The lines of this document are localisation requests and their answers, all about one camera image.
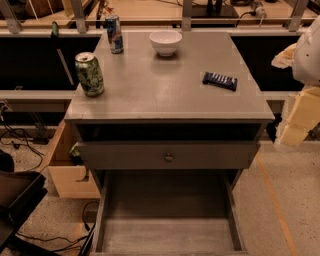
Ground light wooden box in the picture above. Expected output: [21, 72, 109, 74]
[41, 121, 100, 199]

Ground round metal drawer knob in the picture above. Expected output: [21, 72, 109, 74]
[164, 153, 174, 163]

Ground grey upper drawer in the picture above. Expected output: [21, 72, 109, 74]
[77, 142, 260, 170]

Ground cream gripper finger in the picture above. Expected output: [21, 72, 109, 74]
[279, 86, 320, 147]
[271, 43, 296, 69]

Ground dark tray stand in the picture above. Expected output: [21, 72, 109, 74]
[0, 150, 59, 256]

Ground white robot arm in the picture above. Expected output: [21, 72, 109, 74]
[271, 16, 320, 148]

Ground white ceramic bowl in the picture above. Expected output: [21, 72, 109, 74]
[149, 30, 182, 56]

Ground grey open bottom drawer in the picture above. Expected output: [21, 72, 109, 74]
[90, 170, 249, 256]

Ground black floor cables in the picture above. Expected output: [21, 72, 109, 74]
[0, 103, 45, 173]

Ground grey wooden cabinet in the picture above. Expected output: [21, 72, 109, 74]
[64, 31, 276, 256]

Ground green soda can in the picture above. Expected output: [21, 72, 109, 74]
[75, 52, 104, 97]

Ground blue energy drink can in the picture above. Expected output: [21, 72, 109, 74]
[105, 14, 124, 54]

